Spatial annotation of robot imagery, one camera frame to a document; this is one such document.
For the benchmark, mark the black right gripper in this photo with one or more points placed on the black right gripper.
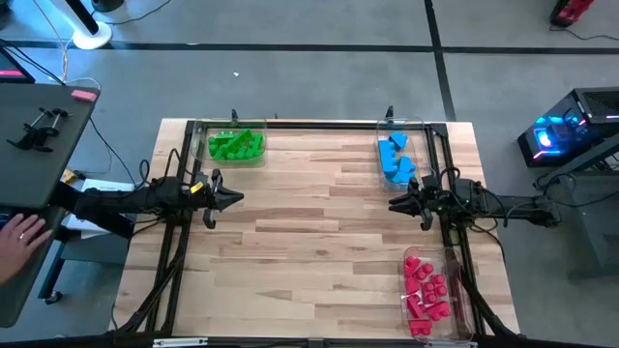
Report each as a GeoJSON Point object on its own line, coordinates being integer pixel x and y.
{"type": "Point", "coordinates": [437, 200]}

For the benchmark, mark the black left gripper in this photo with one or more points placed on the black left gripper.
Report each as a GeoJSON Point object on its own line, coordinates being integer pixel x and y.
{"type": "Point", "coordinates": [205, 200]}

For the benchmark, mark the green two-stud block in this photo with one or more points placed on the green two-stud block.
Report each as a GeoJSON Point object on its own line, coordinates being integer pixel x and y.
{"type": "Point", "coordinates": [257, 141]}
{"type": "Point", "coordinates": [223, 145]}
{"type": "Point", "coordinates": [215, 151]}
{"type": "Point", "coordinates": [231, 154]}

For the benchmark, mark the blue four-stud block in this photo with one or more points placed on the blue four-stud block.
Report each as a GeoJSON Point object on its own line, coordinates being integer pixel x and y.
{"type": "Point", "coordinates": [386, 155]}

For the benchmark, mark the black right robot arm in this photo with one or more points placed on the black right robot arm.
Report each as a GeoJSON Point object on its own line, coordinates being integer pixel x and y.
{"type": "Point", "coordinates": [508, 205]}

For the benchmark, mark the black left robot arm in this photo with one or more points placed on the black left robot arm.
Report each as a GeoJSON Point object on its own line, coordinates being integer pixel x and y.
{"type": "Point", "coordinates": [121, 200]}

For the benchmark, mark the yellow label tag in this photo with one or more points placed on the yellow label tag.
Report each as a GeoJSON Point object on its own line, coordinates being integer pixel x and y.
{"type": "Point", "coordinates": [196, 187]}

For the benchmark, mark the clear plastic bin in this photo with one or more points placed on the clear plastic bin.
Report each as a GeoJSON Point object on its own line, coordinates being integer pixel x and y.
{"type": "Point", "coordinates": [420, 145]}
{"type": "Point", "coordinates": [452, 261]}
{"type": "Point", "coordinates": [232, 164]}

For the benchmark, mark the small black clamp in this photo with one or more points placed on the small black clamp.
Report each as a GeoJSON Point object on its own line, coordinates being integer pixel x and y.
{"type": "Point", "coordinates": [234, 115]}
{"type": "Point", "coordinates": [389, 112]}

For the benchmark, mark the white box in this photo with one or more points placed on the white box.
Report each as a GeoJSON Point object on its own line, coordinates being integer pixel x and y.
{"type": "Point", "coordinates": [104, 186]}

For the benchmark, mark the small yellow object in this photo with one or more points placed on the small yellow object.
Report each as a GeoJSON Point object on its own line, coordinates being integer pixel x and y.
{"type": "Point", "coordinates": [67, 175]}

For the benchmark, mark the pink eraser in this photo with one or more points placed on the pink eraser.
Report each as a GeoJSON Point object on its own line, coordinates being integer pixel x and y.
{"type": "Point", "coordinates": [84, 95]}

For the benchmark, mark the black lit computer tower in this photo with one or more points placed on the black lit computer tower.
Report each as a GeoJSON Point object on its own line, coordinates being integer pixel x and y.
{"type": "Point", "coordinates": [570, 121]}

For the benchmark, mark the dark grey side table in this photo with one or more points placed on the dark grey side table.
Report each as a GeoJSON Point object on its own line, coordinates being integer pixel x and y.
{"type": "Point", "coordinates": [597, 227]}

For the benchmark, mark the white floor stand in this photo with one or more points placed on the white floor stand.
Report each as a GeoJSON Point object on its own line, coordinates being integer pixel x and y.
{"type": "Point", "coordinates": [94, 35]}

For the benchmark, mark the person's hand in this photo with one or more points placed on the person's hand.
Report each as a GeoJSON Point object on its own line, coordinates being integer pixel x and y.
{"type": "Point", "coordinates": [19, 244]}

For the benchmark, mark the black round stand base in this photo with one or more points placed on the black round stand base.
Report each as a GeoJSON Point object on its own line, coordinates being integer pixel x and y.
{"type": "Point", "coordinates": [107, 4]}

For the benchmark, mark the dark monitor screen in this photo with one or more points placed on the dark monitor screen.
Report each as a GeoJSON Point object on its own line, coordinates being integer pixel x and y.
{"type": "Point", "coordinates": [12, 63]}

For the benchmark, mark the red and black device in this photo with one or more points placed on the red and black device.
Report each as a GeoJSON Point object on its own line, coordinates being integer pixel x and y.
{"type": "Point", "coordinates": [570, 9]}

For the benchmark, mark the silver metal bracket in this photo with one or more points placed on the silver metal bracket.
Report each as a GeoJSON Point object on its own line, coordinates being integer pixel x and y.
{"type": "Point", "coordinates": [450, 344]}
{"type": "Point", "coordinates": [180, 342]}

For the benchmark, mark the black aluminium table frame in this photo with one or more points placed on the black aluminium table frame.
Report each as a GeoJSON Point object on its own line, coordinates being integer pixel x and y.
{"type": "Point", "coordinates": [271, 344]}

